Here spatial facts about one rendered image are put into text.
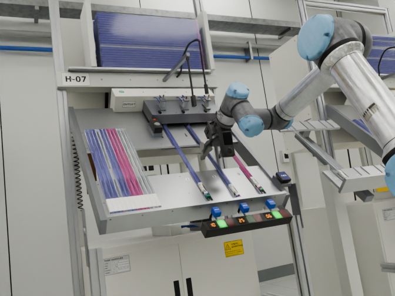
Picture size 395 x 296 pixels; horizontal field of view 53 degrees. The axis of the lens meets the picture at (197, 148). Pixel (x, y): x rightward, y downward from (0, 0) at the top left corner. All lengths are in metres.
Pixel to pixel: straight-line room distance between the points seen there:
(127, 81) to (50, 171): 1.51
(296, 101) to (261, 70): 2.84
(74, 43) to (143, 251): 1.06
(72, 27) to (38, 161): 1.40
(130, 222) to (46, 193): 1.97
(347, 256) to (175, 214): 0.79
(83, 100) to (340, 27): 1.28
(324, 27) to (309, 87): 0.28
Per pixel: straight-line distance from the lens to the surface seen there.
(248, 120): 1.29
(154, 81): 1.91
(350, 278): 1.79
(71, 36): 2.08
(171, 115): 1.73
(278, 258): 3.87
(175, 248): 1.63
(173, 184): 1.41
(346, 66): 1.02
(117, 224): 1.25
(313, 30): 1.07
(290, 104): 1.32
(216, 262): 1.70
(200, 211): 1.34
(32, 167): 3.21
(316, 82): 1.25
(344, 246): 1.77
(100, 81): 1.84
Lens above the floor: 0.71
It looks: 9 degrees up
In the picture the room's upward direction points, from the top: 8 degrees counter-clockwise
